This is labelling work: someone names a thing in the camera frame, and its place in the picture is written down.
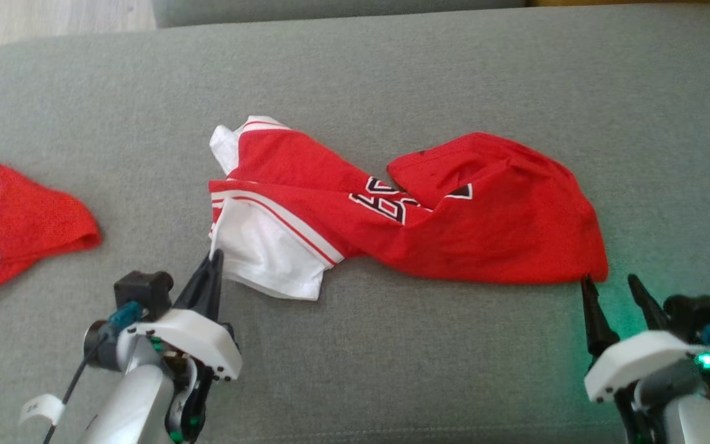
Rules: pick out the red white sports jersey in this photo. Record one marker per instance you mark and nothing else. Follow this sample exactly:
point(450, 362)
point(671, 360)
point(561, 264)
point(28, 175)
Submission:
point(453, 234)

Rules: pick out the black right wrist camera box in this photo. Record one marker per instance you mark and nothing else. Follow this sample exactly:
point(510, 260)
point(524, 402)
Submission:
point(694, 314)

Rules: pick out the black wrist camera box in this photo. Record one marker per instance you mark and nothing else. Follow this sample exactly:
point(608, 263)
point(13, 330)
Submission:
point(144, 293)
point(694, 314)

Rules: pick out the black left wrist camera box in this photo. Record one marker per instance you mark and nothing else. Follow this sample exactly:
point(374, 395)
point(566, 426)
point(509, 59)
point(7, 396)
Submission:
point(144, 293)

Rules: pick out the black round left gripper motor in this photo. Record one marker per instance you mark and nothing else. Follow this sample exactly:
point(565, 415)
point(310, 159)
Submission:
point(99, 348)

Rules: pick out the red shorts white side stripe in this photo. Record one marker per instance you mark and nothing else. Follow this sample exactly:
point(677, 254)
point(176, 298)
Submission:
point(28, 222)

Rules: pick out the grey sofa back cushion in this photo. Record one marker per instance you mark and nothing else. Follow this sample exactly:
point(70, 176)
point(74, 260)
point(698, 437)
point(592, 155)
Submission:
point(330, 9)

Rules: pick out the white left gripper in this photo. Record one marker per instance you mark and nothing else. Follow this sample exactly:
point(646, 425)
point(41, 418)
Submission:
point(201, 345)

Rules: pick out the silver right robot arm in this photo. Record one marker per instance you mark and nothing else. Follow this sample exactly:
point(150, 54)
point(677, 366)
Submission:
point(700, 425)

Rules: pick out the grey sofa seat cushion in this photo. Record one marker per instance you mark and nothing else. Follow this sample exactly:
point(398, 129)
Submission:
point(355, 370)

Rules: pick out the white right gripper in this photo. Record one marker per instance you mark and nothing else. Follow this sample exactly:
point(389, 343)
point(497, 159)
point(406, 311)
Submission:
point(632, 364)

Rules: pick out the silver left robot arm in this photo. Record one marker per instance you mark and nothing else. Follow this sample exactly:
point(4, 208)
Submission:
point(133, 407)

